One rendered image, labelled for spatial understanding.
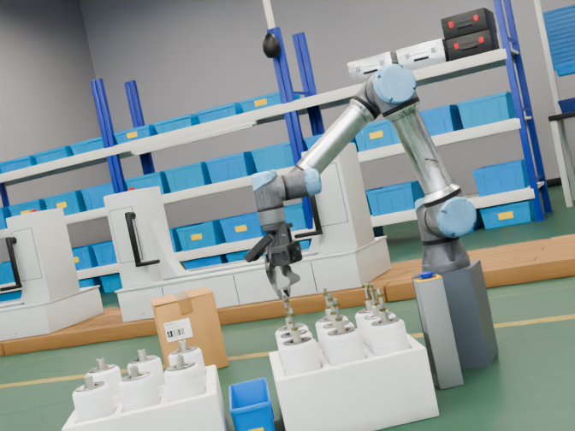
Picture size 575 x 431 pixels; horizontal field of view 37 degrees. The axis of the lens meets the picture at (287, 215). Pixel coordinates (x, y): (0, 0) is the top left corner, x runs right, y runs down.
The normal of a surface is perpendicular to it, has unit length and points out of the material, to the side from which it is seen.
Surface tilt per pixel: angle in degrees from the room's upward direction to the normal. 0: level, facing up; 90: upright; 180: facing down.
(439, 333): 90
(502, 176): 93
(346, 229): 90
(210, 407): 90
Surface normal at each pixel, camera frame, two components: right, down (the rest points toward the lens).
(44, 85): 0.90, -0.18
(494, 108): -0.38, 0.16
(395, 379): 0.07, 0.02
